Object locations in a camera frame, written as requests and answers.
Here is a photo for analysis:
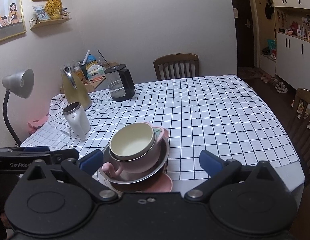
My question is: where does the gold thermos jug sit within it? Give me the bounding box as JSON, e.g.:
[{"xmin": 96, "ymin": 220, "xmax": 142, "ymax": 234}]
[{"xmin": 61, "ymin": 65, "xmax": 92, "ymax": 111}]

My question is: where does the right wooden chair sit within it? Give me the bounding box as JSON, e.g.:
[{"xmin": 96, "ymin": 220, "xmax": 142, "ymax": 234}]
[{"xmin": 285, "ymin": 88, "xmax": 310, "ymax": 184}]

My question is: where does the large stainless steel bowl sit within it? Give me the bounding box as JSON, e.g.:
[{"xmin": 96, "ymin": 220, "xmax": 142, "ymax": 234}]
[{"xmin": 98, "ymin": 139, "xmax": 170, "ymax": 185}]

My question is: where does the grey desk lamp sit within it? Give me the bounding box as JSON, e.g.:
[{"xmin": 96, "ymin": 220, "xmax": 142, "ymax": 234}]
[{"xmin": 1, "ymin": 68, "xmax": 35, "ymax": 147}]

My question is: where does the far wooden chair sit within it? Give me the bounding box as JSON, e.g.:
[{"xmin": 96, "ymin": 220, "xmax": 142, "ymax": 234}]
[{"xmin": 153, "ymin": 53, "xmax": 199, "ymax": 81}]

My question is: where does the glass electric kettle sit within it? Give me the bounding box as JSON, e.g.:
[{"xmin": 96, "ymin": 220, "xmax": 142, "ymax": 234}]
[{"xmin": 104, "ymin": 64, "xmax": 135, "ymax": 101}]

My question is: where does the pink stool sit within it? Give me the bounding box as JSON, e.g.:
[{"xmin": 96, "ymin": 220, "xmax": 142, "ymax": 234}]
[{"xmin": 27, "ymin": 113, "xmax": 49, "ymax": 135}]

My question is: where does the wooden chair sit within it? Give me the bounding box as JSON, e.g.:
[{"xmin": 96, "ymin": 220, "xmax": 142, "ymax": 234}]
[
  {"xmin": 153, "ymin": 53, "xmax": 199, "ymax": 81},
  {"xmin": 285, "ymin": 88, "xmax": 310, "ymax": 184}
]

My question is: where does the family wall poster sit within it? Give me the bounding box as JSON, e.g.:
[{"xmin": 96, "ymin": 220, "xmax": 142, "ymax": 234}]
[{"xmin": 0, "ymin": 0, "xmax": 26, "ymax": 42}]

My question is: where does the wooden wall shelf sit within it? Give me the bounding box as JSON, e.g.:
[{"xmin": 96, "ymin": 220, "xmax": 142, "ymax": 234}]
[{"xmin": 29, "ymin": 17, "xmax": 71, "ymax": 31}]

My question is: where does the cream ceramic bowl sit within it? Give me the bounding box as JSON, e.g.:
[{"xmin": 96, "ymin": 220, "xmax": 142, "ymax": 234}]
[{"xmin": 110, "ymin": 122, "xmax": 156, "ymax": 160}]

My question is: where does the silver mug with handle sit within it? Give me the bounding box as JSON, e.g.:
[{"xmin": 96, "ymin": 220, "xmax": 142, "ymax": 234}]
[{"xmin": 63, "ymin": 102, "xmax": 91, "ymax": 140}]

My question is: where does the wooden side cabinet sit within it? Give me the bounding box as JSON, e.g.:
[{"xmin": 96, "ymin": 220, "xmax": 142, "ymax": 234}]
[{"xmin": 59, "ymin": 62, "xmax": 118, "ymax": 94}]

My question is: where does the small photo frame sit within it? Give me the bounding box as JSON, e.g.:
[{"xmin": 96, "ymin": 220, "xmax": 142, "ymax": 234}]
[{"xmin": 33, "ymin": 5, "xmax": 50, "ymax": 21}]

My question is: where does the white cabinet unit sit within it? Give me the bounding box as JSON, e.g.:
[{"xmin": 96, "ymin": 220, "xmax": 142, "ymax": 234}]
[{"xmin": 253, "ymin": 0, "xmax": 310, "ymax": 90}]

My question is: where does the checkered white tablecloth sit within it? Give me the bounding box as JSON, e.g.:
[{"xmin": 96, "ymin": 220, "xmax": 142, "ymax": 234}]
[{"xmin": 23, "ymin": 75, "xmax": 304, "ymax": 180}]

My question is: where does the pink mouse-shaped plate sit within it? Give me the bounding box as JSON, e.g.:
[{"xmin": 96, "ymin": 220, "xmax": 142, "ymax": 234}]
[{"xmin": 105, "ymin": 172, "xmax": 173, "ymax": 193}]

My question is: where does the pink pot steel inside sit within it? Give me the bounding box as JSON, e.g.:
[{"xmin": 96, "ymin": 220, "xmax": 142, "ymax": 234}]
[{"xmin": 102, "ymin": 122, "xmax": 169, "ymax": 178}]

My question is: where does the tissue box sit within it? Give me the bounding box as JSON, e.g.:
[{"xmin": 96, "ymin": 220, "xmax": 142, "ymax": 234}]
[{"xmin": 87, "ymin": 64, "xmax": 105, "ymax": 80}]

